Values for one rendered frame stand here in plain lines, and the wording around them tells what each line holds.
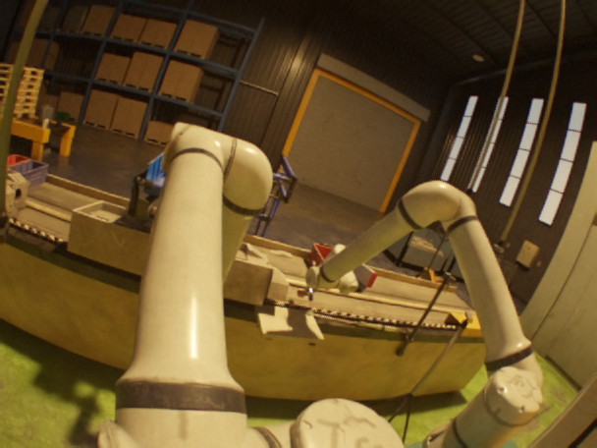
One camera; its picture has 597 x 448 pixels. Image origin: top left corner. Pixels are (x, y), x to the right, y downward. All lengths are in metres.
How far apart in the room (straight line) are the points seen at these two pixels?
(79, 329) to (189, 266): 1.45
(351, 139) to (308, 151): 1.92
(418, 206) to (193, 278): 0.65
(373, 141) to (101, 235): 12.07
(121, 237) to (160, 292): 0.99
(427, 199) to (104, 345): 1.69
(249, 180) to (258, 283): 0.76
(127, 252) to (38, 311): 0.80
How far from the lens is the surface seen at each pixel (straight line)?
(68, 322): 1.77
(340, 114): 12.11
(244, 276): 1.29
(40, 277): 1.69
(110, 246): 1.35
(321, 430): 0.33
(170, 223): 0.42
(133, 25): 11.47
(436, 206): 0.83
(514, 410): 0.68
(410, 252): 6.05
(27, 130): 5.91
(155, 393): 0.29
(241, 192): 0.65
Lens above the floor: 1.57
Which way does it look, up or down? 15 degrees down
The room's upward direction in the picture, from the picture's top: 21 degrees clockwise
